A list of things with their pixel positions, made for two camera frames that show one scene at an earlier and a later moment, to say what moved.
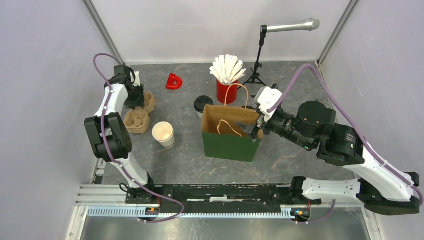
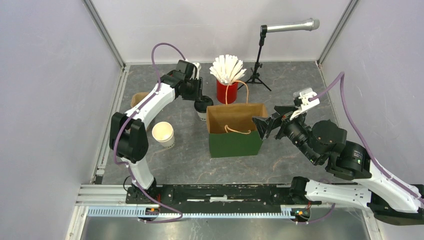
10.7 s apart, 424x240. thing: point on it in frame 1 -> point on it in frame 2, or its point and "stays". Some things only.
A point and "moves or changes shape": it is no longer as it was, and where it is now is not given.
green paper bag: [223, 138] moves or changes shape
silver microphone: [309, 24] stays
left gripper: [139, 102] -> [198, 92]
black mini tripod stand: [255, 75] stays
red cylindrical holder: [231, 96] stays
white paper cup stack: [163, 132] stays
